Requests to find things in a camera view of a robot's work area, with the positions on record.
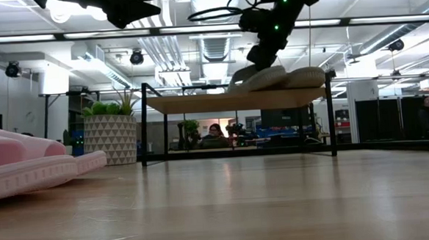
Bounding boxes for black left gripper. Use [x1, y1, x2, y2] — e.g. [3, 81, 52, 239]
[31, 0, 162, 34]

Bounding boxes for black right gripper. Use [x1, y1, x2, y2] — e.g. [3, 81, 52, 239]
[244, 9, 298, 72]

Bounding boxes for wooden shelf with black legs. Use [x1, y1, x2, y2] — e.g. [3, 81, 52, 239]
[137, 72, 339, 168]

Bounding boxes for overhead frame beam with lights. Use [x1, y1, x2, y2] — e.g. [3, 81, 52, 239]
[0, 12, 429, 46]

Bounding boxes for background green plant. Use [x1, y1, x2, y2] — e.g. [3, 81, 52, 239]
[182, 119, 202, 150]

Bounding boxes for black ceiling spotlight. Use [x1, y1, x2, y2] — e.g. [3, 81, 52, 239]
[4, 60, 23, 79]
[129, 48, 145, 66]
[387, 38, 405, 53]

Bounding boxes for grey rubber slide sandal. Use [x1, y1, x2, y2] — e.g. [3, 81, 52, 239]
[226, 63, 290, 94]
[284, 66, 327, 90]

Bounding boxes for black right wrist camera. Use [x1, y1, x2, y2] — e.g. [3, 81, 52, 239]
[237, 7, 270, 34]

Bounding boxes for black background monitor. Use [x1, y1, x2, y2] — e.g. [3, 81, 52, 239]
[259, 106, 314, 130]

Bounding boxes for white triangle-patterned plant pot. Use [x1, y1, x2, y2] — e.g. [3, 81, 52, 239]
[81, 112, 140, 168]

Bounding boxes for black room divider panels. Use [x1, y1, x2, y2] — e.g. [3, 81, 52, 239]
[355, 95, 429, 143]

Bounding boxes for pink rubber slide sandal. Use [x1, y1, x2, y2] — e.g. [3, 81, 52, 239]
[0, 127, 80, 203]
[0, 118, 109, 180]

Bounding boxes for green succulent plant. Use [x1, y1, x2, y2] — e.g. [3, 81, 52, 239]
[79, 85, 141, 119]

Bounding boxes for black right frame rails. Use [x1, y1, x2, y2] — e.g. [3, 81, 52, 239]
[336, 137, 429, 159]

